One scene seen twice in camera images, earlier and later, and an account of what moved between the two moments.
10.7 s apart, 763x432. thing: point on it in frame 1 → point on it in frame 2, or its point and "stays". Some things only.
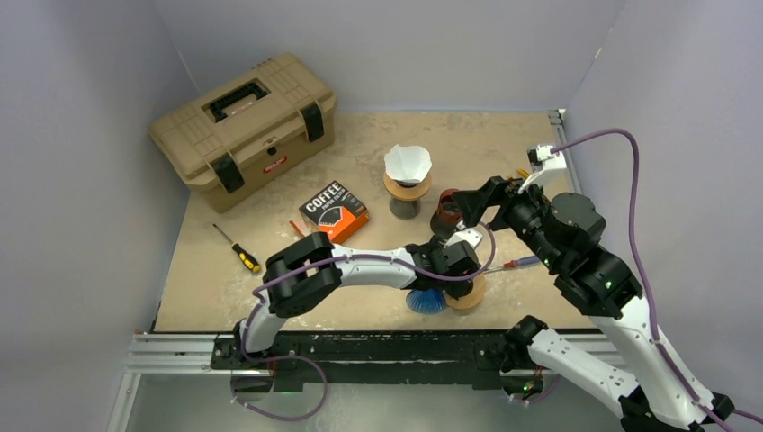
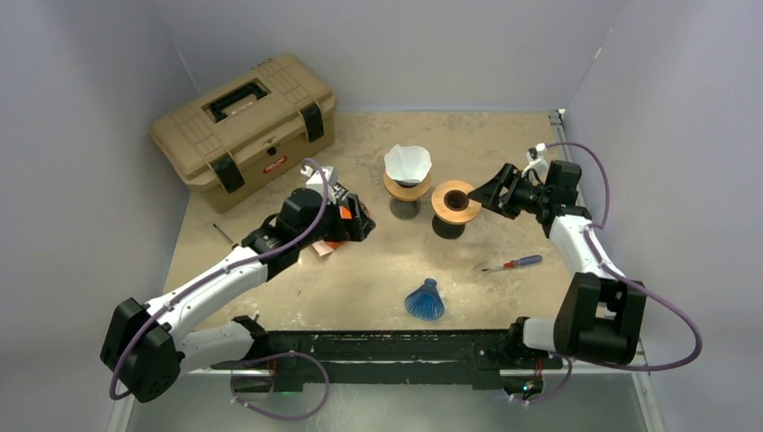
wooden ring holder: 471,300 → 464,216
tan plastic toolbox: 250,132 stays
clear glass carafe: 403,209 stays
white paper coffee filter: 407,163 stays
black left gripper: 453,287 → 355,227
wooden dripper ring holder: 408,193 stays
